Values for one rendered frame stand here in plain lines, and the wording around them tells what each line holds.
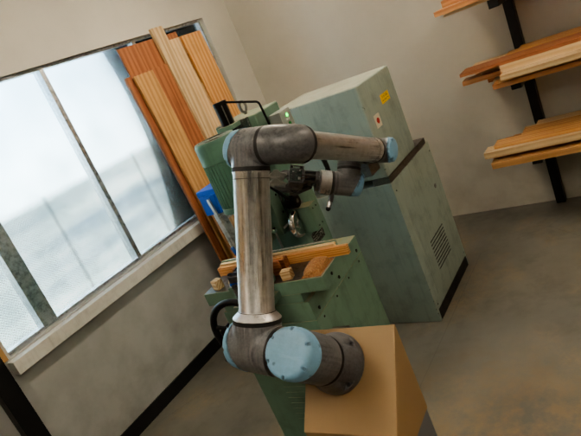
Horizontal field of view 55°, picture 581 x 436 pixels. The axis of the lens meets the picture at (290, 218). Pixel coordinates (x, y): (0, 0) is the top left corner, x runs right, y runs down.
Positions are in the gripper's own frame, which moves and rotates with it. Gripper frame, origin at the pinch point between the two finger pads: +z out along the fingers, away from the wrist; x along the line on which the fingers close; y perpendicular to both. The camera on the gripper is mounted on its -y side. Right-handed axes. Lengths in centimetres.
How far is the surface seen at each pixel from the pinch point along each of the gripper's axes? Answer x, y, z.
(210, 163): -8.5, -7.1, 21.7
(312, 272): 30.6, -14.2, -20.8
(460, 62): -160, -112, -135
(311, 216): 1.1, -29.1, -21.9
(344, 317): 40, -46, -40
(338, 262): 23.6, -21.4, -32.3
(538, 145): -84, -89, -168
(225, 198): 1.7, -16.1, 15.1
